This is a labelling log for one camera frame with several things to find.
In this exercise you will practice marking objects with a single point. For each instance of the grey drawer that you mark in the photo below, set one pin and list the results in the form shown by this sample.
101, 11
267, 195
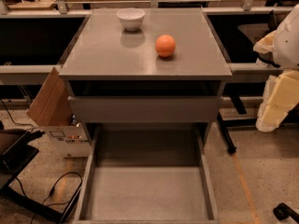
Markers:
145, 110
147, 175

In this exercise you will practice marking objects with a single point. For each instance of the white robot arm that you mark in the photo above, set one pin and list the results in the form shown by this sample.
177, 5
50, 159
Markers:
281, 93

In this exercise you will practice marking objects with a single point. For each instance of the grey top drawer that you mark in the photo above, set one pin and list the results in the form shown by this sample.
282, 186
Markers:
145, 110

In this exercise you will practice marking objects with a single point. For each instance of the grey drawer cabinet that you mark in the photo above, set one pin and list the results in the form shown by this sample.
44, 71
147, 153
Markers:
108, 61

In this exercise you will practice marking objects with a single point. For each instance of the orange ball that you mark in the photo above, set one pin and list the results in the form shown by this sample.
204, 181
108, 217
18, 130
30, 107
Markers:
165, 45

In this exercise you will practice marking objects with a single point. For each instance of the white ceramic bowl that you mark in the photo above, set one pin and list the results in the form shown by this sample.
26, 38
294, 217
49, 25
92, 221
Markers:
131, 18

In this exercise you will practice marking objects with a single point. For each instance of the cardboard box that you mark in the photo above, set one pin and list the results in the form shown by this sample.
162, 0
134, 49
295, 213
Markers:
51, 112

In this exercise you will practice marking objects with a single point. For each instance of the black table stand right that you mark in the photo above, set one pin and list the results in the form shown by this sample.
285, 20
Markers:
238, 105

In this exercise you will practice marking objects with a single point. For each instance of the black stand base left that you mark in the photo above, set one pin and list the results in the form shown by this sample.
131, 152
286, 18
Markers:
26, 184

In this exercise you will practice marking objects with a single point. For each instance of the black caster bottom right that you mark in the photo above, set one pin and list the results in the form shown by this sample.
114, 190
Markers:
282, 211

